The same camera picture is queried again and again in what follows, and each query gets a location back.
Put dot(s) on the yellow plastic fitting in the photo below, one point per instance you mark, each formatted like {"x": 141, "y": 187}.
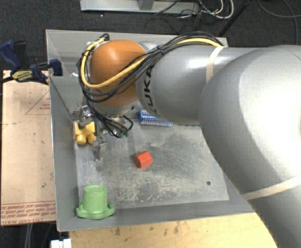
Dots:
{"x": 84, "y": 134}

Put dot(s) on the green plastic cup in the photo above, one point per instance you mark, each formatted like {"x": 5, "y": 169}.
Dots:
{"x": 95, "y": 201}

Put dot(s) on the brown cardboard board, red print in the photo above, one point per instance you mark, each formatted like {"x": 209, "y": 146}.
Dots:
{"x": 26, "y": 148}

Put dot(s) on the shiny silver metal piece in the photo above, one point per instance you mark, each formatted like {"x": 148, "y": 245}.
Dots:
{"x": 82, "y": 115}

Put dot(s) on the small red block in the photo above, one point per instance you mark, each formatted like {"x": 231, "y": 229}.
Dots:
{"x": 143, "y": 159}

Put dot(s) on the grey metal bin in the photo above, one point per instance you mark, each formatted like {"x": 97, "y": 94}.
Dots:
{"x": 166, "y": 179}

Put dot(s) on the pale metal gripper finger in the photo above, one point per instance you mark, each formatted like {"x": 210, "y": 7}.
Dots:
{"x": 96, "y": 152}
{"x": 102, "y": 144}

